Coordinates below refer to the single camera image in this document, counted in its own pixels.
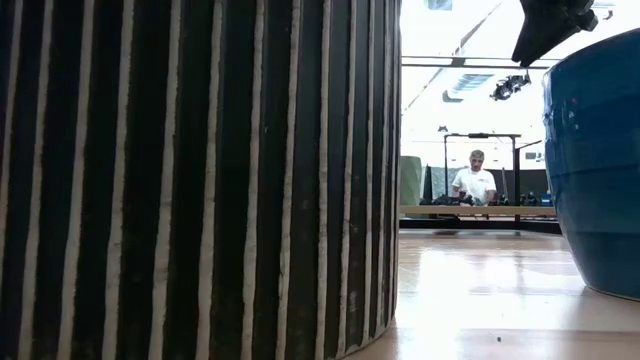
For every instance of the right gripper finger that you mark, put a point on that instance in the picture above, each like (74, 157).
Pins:
(545, 25)

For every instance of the pale green mug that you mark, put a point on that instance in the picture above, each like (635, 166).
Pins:
(411, 180)

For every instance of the black hanging device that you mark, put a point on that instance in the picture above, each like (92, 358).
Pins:
(510, 86)

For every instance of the person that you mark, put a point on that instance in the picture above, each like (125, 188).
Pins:
(475, 182)

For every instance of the potted plant black striped pot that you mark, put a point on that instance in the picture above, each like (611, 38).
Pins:
(200, 200)

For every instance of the black background frame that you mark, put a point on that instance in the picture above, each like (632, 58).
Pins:
(480, 135)

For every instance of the wooden shelf black frame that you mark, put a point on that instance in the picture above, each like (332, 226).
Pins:
(475, 210)

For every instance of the black rig frame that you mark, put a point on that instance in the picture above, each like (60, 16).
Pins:
(475, 228)

